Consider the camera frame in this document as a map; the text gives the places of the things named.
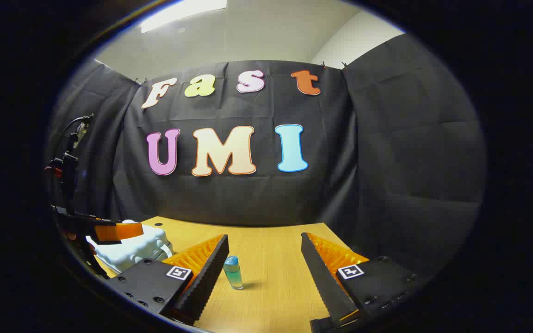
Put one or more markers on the small blue-green bottle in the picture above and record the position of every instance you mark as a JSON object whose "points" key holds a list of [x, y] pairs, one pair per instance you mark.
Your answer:
{"points": [[233, 274]]}

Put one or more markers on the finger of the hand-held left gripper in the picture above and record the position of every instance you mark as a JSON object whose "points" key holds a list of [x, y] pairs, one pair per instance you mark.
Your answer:
{"points": [[118, 231]]}

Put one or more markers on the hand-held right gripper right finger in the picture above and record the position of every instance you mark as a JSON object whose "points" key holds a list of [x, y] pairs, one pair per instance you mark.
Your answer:
{"points": [[324, 282]]}

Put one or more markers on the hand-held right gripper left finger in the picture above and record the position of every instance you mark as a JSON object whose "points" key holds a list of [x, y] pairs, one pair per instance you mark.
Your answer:
{"points": [[204, 282]]}

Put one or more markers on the white suitcase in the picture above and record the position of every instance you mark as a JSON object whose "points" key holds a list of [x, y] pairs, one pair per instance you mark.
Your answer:
{"points": [[130, 252]]}

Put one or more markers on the ceiling light panel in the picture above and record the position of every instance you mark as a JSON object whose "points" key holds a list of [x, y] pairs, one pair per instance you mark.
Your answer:
{"points": [[183, 11]]}

